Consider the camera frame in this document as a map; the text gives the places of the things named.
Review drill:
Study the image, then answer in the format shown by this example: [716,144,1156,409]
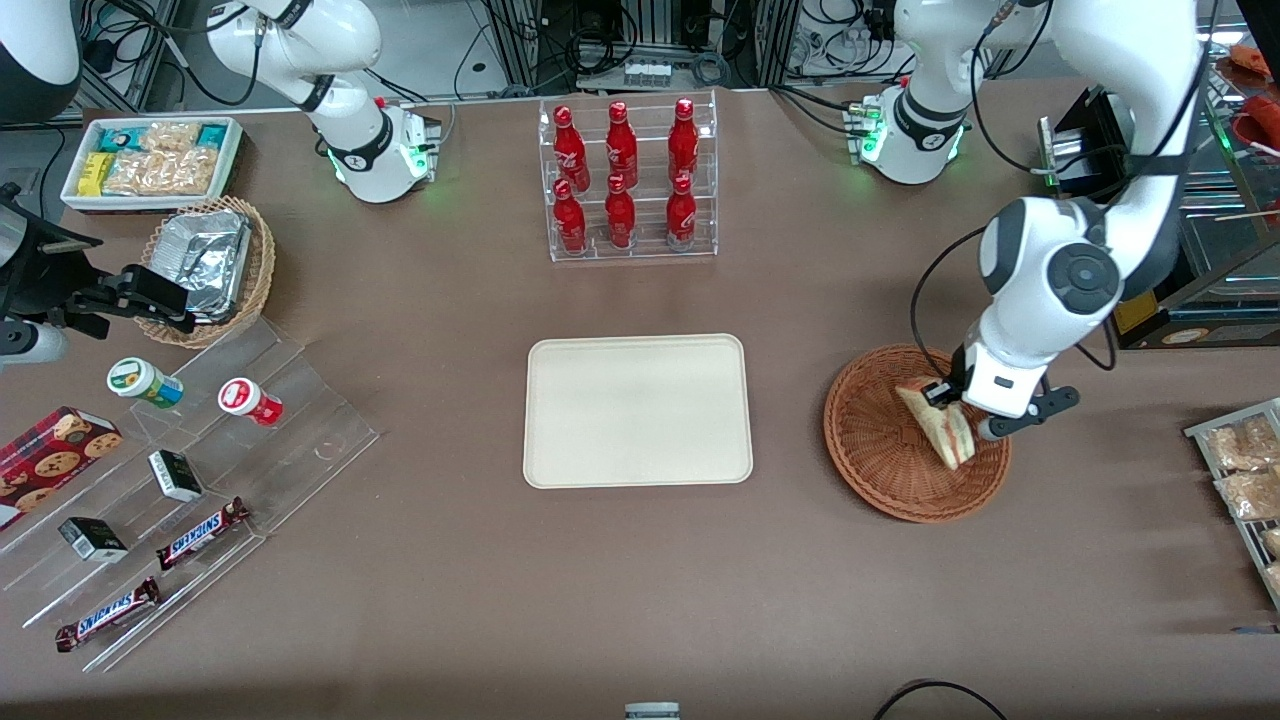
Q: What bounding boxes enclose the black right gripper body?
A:
[0,185,128,327]

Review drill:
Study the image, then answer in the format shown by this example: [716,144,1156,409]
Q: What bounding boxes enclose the triangular sandwich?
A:
[896,384,977,472]

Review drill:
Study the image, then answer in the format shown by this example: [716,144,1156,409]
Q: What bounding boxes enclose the aluminium foil tray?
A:
[149,209,252,323]

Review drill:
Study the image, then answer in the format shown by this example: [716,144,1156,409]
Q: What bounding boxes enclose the brown round wicker basket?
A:
[823,345,1013,524]

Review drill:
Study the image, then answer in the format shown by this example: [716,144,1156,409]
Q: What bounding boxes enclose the light tan wicker basket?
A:
[133,196,277,349]

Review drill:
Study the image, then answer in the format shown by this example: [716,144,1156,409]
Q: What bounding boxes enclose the tray of packaged crackers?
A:
[1184,398,1280,612]

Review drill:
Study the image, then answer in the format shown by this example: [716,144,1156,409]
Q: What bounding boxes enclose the beige rectangular tray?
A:
[523,333,754,490]

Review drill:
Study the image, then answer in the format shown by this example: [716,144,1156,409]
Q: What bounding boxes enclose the green lidded cup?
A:
[107,357,186,411]

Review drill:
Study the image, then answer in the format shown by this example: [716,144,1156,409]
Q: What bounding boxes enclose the clear cracker bag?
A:
[104,147,218,197]
[140,121,202,154]

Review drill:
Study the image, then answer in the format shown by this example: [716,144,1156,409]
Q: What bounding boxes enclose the red lidded cup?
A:
[218,377,285,429]

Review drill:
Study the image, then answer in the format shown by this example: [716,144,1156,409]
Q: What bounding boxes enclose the red cookie box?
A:
[0,406,124,532]

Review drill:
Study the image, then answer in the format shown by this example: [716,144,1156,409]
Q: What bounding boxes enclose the white rectangular bin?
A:
[60,116,245,213]

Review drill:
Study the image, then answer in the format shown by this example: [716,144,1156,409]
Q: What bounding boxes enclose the small black box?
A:
[58,517,130,564]
[148,450,205,504]

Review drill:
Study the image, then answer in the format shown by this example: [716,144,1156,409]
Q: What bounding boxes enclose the clear acrylic stepped display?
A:
[0,315,381,674]

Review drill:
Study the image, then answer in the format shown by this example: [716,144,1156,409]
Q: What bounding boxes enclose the snickers chocolate bar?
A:
[55,577,162,654]
[155,497,252,572]

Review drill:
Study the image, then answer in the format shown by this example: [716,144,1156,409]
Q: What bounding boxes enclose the red drink bottle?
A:
[668,98,700,183]
[605,101,640,189]
[553,106,592,191]
[666,173,698,247]
[553,180,589,253]
[605,174,638,249]

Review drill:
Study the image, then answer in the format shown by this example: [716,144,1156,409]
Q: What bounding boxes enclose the clear acrylic bottle rack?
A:
[538,90,719,264]

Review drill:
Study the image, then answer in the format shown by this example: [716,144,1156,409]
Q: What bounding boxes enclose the red bowl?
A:
[1231,111,1280,154]

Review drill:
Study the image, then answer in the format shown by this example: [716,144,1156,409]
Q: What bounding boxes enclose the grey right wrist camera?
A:
[0,320,70,367]

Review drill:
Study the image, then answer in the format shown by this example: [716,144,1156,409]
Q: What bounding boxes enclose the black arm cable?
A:
[909,0,1216,378]

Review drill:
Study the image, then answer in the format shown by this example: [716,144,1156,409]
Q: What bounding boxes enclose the black looped cable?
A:
[873,680,1009,720]

